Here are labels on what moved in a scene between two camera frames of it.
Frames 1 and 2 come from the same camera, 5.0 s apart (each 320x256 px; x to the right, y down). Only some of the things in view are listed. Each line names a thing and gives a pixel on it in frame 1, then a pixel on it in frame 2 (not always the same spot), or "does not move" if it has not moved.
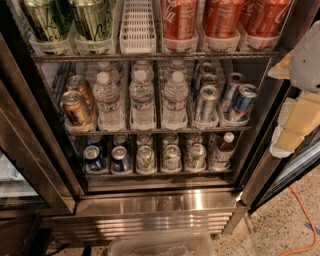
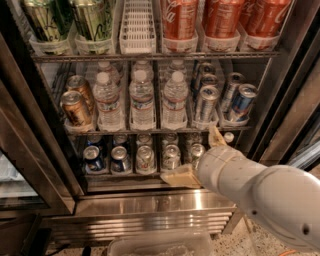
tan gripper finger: (299, 119) to (215, 137)
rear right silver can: (235, 80) does not move
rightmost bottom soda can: (197, 157) does not move
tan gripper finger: (281, 70) to (182, 176)
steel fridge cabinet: (129, 116) does not move
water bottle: (175, 95) does not move
